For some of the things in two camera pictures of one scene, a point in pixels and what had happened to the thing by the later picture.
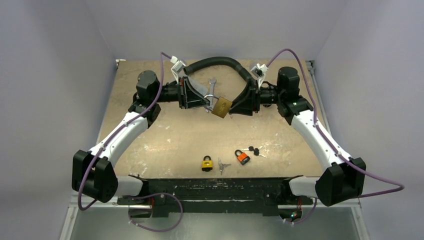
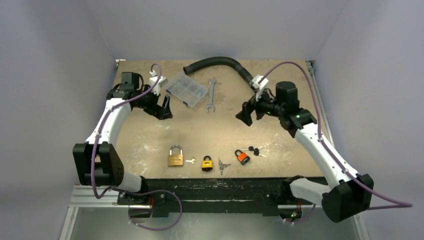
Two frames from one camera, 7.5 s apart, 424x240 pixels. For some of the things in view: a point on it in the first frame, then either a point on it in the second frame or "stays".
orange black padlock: [243, 158] stays
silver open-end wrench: [212, 84] stays
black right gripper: [256, 97] → [253, 108]
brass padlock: [221, 106] → [175, 160]
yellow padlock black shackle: [207, 163] stays
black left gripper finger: [193, 98] → [165, 111]
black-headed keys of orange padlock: [256, 150] stays
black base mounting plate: [216, 197] stays
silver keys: [222, 165] stays
